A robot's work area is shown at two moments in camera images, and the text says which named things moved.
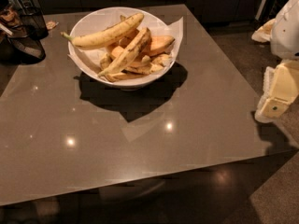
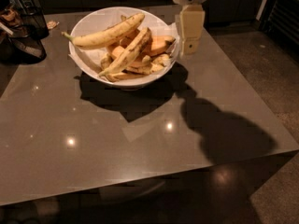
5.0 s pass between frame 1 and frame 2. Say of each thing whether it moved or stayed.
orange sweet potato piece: stayed
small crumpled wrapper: stayed
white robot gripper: moved
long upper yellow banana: stayed
